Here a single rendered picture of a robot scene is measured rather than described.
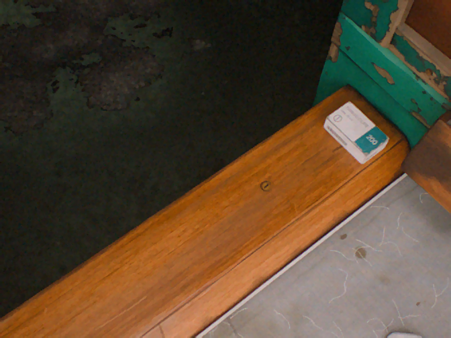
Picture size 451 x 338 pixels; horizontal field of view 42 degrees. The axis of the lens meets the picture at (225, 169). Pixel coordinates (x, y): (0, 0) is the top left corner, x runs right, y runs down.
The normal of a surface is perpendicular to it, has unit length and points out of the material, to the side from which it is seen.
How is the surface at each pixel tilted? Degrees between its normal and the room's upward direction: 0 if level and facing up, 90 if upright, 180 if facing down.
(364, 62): 90
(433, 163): 66
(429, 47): 0
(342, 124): 0
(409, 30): 2
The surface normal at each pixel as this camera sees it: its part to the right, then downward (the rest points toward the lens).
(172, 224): 0.04, -0.49
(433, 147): -0.69, 0.29
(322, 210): 0.48, 0.15
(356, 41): -0.78, 0.53
